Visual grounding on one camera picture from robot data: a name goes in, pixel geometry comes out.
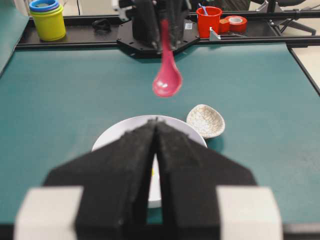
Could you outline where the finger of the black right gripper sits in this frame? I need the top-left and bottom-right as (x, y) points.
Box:
(132, 0), (163, 53)
(165, 0), (190, 50)

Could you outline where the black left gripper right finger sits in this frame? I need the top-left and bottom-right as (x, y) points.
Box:
(155, 119), (285, 240)

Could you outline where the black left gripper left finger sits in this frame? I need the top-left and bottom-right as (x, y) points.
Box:
(13, 116), (157, 240)

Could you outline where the pink ceramic spoon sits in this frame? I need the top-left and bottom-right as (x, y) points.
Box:
(152, 19), (183, 98)

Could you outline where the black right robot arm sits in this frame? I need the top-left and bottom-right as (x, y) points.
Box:
(112, 0), (200, 57)

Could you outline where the large white bowl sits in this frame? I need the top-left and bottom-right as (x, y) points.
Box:
(92, 115), (207, 209)

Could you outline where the red plastic cup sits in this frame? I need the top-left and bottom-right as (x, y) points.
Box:
(196, 6), (223, 38)

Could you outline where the small crackle glaze dish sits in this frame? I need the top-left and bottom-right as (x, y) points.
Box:
(186, 104), (226, 139)

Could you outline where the red tape roll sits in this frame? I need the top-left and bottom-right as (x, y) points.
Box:
(218, 15), (248, 34)

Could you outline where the yellow green stacking cup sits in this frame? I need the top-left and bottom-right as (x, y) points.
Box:
(30, 4), (66, 42)

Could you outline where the black office chair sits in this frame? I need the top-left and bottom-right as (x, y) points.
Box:
(250, 0), (320, 36)

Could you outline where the blue stacking cup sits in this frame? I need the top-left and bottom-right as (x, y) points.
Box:
(29, 0), (60, 13)

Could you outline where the black cable bundle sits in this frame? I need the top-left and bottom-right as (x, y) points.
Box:
(91, 18), (112, 33)

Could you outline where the metal corner bracket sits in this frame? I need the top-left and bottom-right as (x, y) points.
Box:
(209, 27), (221, 42)

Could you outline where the black aluminium frame rail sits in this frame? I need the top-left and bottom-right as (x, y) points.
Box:
(16, 11), (320, 50)

